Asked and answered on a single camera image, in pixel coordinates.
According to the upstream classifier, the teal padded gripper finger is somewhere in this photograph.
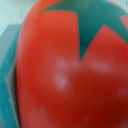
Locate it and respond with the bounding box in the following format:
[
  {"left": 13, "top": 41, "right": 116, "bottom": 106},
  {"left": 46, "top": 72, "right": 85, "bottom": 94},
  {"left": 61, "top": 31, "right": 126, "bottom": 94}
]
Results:
[{"left": 0, "top": 24, "right": 21, "bottom": 128}]

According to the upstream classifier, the red toy bell pepper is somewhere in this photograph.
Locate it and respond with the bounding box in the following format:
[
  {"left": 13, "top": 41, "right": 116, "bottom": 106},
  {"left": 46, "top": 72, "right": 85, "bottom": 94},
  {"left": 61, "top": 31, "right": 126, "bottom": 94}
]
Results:
[{"left": 16, "top": 0, "right": 128, "bottom": 128}]

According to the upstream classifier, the white striped placemat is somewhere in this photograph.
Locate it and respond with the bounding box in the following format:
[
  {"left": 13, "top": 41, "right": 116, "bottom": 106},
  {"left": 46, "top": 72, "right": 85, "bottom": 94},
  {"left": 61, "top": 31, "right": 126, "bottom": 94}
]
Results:
[{"left": 0, "top": 0, "right": 37, "bottom": 36}]

